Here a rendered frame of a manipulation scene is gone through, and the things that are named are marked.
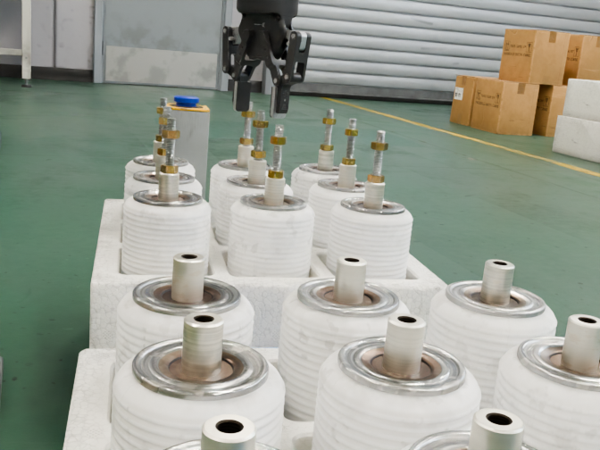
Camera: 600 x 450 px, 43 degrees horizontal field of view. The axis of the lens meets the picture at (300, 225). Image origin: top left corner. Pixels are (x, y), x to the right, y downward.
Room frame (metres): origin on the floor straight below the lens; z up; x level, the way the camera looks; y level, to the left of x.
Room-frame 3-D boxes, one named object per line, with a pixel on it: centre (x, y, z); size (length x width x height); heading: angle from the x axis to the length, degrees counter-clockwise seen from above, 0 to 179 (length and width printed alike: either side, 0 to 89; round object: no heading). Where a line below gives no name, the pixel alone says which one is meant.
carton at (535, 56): (4.62, -1.29, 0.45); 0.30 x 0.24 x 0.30; 22
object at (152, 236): (0.81, 0.15, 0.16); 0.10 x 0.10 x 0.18
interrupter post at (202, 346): (0.39, 0.05, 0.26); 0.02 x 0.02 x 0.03
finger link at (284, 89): (0.93, 0.03, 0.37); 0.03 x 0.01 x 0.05; 46
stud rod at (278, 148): (0.84, 0.03, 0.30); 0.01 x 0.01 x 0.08
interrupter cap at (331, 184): (0.98, -0.06, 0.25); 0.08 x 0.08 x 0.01
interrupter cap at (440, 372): (0.42, -0.07, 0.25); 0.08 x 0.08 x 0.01
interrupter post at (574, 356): (0.44, -0.18, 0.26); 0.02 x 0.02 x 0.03
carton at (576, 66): (4.77, -1.62, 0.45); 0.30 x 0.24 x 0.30; 18
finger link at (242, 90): (0.98, 0.09, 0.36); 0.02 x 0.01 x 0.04; 136
